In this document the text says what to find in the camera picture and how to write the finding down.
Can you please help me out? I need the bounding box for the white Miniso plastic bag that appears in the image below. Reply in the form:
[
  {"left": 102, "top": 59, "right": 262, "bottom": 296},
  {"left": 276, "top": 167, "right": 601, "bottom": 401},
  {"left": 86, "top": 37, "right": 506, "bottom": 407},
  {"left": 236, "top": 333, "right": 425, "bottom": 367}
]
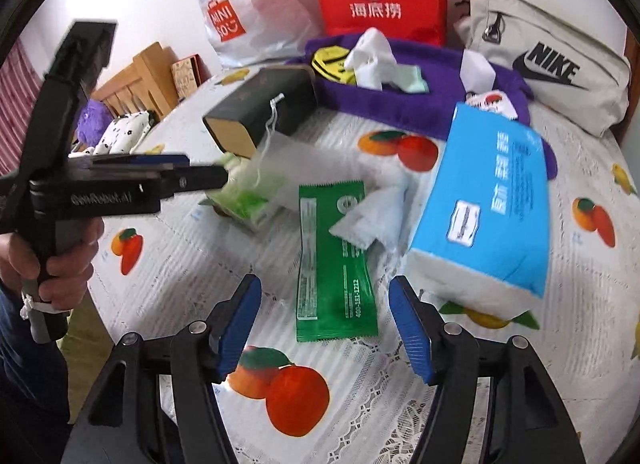
[{"left": 198, "top": 0, "right": 320, "bottom": 68}]

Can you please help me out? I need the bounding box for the small strawberry print packet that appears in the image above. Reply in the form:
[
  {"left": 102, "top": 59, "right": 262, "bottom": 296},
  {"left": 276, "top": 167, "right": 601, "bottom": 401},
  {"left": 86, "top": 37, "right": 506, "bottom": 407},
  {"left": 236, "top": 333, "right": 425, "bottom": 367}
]
[{"left": 465, "top": 90, "right": 518, "bottom": 120}]

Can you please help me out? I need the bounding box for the red striped curtain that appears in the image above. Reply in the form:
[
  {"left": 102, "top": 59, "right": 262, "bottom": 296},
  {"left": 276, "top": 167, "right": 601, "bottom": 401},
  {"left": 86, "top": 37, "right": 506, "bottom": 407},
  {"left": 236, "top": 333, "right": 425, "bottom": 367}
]
[{"left": 0, "top": 39, "right": 41, "bottom": 175}]

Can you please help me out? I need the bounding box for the person's left hand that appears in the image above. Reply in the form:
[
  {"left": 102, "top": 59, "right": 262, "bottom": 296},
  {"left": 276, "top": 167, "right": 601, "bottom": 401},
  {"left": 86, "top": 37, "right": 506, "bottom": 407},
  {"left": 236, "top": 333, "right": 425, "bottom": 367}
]
[{"left": 1, "top": 218, "right": 104, "bottom": 310}]

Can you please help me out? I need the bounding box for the blue tissue pack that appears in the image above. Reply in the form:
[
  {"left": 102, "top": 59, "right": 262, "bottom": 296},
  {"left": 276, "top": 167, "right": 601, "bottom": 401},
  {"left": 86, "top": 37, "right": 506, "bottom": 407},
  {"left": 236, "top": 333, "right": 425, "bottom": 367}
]
[{"left": 404, "top": 104, "right": 550, "bottom": 321}]

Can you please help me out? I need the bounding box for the purple fleece towel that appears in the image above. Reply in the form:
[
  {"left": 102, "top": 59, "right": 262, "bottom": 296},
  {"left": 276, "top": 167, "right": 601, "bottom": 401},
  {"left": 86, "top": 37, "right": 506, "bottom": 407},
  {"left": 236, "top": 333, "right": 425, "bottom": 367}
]
[{"left": 285, "top": 34, "right": 558, "bottom": 180}]

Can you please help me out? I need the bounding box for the yellow Adidas pouch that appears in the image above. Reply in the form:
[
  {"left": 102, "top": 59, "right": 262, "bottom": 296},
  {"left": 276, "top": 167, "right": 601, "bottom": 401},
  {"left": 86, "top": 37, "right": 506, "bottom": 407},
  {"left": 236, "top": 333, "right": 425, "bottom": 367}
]
[{"left": 310, "top": 46, "right": 356, "bottom": 85}]

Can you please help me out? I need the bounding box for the dark green tea tin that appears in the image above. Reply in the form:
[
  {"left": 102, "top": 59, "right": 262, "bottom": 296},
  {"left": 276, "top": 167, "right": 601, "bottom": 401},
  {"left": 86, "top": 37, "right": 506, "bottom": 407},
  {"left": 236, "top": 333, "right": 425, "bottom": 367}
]
[{"left": 203, "top": 65, "right": 318, "bottom": 158}]

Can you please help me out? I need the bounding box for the white sock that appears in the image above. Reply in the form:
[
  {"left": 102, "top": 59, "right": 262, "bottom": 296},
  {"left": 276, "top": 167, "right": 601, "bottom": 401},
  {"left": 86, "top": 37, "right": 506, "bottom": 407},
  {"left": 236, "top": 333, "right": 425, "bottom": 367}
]
[{"left": 344, "top": 28, "right": 398, "bottom": 90}]

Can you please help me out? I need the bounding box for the purple plush toy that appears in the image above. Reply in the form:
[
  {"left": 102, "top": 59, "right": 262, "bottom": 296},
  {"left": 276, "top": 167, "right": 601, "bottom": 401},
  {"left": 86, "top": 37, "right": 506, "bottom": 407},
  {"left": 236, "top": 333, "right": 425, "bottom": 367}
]
[{"left": 76, "top": 99, "right": 113, "bottom": 146}]

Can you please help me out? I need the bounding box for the grey Nike waist bag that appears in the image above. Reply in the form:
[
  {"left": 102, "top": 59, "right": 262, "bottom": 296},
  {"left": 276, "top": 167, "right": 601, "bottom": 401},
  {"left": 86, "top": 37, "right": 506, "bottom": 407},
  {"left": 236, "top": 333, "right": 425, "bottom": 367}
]
[{"left": 456, "top": 0, "right": 631, "bottom": 137}]

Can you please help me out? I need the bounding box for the green wet wipe packet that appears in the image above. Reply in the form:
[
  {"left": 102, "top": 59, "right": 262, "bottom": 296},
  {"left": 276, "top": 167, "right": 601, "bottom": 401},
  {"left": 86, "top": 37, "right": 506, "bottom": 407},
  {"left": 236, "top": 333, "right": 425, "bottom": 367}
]
[{"left": 295, "top": 181, "right": 378, "bottom": 343}]

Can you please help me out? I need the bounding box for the fruit print tablecloth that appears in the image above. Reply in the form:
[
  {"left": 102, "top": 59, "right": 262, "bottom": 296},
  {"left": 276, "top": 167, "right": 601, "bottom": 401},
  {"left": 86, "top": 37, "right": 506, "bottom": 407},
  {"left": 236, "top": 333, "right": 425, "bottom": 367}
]
[{"left": 90, "top": 103, "right": 639, "bottom": 463}]

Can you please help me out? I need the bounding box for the spotted white pillow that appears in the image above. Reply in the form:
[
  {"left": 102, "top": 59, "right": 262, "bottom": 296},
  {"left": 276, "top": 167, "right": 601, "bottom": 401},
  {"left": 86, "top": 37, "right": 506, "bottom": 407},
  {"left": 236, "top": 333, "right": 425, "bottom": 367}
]
[{"left": 68, "top": 111, "right": 156, "bottom": 158}]

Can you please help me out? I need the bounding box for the white sponge block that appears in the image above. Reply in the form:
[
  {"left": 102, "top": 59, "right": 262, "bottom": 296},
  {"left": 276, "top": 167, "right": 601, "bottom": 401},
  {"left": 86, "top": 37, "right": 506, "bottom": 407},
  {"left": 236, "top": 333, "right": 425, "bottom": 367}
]
[{"left": 459, "top": 49, "right": 496, "bottom": 94}]

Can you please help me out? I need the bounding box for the wooden headboard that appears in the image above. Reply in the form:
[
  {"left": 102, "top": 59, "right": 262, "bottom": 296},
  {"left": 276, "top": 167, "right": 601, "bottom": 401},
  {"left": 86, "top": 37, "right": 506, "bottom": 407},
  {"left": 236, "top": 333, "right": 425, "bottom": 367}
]
[{"left": 92, "top": 42, "right": 179, "bottom": 120}]

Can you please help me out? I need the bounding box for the mint green sock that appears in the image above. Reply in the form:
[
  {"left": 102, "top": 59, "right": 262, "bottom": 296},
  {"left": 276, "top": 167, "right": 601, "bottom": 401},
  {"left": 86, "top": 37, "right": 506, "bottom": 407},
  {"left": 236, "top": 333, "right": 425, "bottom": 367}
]
[{"left": 383, "top": 64, "right": 430, "bottom": 94}]

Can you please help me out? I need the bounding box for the crumpled white tissue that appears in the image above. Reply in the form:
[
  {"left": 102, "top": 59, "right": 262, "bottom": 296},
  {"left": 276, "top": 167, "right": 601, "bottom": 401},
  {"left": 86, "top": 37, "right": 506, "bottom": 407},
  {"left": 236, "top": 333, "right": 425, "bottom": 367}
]
[{"left": 329, "top": 186, "right": 407, "bottom": 252}]

